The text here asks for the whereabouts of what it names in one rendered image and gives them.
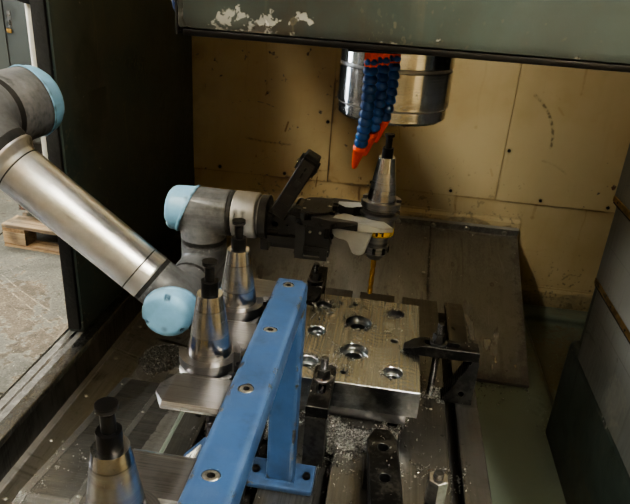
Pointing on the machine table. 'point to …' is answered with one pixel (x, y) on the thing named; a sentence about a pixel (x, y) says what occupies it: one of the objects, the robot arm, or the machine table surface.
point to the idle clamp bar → (377, 480)
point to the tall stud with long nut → (436, 487)
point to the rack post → (285, 431)
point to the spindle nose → (436, 78)
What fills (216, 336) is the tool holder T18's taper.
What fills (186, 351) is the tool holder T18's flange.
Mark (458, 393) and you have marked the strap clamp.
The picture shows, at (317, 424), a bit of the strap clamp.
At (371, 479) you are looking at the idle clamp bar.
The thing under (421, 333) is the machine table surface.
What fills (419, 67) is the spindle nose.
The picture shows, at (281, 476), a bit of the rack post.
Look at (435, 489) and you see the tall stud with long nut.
